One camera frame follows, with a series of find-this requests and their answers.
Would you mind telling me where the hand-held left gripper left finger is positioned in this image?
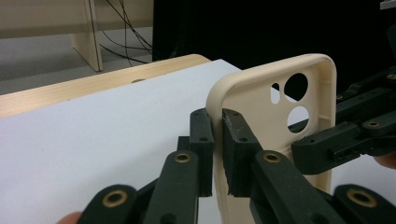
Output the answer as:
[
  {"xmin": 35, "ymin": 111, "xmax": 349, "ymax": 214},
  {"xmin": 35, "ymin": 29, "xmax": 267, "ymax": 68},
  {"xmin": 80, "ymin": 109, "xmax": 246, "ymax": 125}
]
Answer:
[{"xmin": 143, "ymin": 107, "xmax": 217, "ymax": 224}]

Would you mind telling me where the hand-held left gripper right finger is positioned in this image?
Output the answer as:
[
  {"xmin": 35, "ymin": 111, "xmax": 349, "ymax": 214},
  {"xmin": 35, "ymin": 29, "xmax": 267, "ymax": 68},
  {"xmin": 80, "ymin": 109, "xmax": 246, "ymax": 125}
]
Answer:
[{"xmin": 221, "ymin": 107, "xmax": 344, "ymax": 224}]

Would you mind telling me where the beige phone case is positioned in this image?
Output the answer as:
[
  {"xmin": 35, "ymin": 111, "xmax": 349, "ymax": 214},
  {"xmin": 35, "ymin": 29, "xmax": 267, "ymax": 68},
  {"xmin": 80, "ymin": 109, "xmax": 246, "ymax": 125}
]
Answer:
[{"xmin": 205, "ymin": 53, "xmax": 338, "ymax": 224}]

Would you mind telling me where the dark curtain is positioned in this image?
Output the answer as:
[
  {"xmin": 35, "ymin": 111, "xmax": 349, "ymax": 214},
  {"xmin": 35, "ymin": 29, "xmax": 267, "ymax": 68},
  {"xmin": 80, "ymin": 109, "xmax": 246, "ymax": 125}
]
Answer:
[{"xmin": 152, "ymin": 0, "xmax": 396, "ymax": 94}]

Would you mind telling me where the light wooden table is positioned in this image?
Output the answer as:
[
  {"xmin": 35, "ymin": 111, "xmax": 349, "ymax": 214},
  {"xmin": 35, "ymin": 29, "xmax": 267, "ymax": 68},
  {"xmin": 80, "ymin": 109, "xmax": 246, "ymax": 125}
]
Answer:
[{"xmin": 0, "ymin": 53, "xmax": 213, "ymax": 119}]

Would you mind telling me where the bundle of black cables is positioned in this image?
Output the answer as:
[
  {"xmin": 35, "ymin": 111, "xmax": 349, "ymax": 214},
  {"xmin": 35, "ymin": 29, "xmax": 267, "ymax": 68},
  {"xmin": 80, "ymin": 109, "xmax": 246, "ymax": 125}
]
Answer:
[{"xmin": 88, "ymin": 0, "xmax": 154, "ymax": 68}]

